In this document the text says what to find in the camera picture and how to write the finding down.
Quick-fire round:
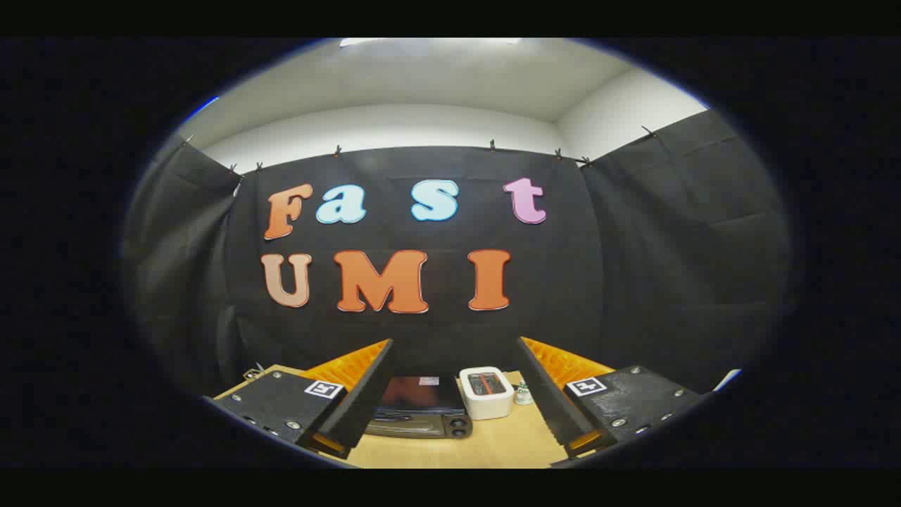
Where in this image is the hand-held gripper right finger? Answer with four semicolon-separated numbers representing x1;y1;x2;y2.
517;337;712;460

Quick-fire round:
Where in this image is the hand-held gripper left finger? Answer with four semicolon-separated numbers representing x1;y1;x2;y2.
204;339;396;460

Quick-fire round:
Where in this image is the black toaster oven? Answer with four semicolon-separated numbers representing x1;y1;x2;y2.
363;375;474;439

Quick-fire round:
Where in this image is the white box with dark label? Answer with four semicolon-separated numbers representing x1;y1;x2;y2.
459;366;515;421

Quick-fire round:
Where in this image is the ceiling light panel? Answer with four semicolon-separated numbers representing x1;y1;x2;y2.
340;38;522;49

